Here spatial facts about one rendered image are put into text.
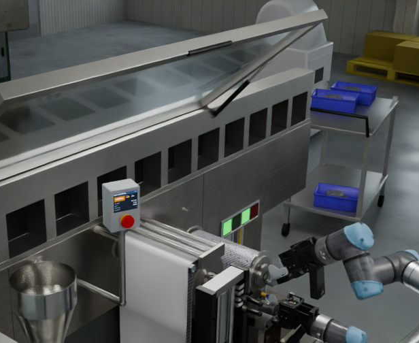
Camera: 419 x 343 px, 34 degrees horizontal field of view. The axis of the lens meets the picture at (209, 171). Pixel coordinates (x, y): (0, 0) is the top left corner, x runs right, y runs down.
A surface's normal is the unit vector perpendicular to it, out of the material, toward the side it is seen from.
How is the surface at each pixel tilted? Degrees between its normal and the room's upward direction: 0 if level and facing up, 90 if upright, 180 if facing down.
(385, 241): 0
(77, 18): 90
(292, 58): 90
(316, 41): 72
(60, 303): 90
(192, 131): 90
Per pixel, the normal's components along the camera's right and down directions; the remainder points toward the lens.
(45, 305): 0.29, 0.37
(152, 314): -0.59, 0.29
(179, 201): 0.81, 0.25
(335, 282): 0.04, -0.93
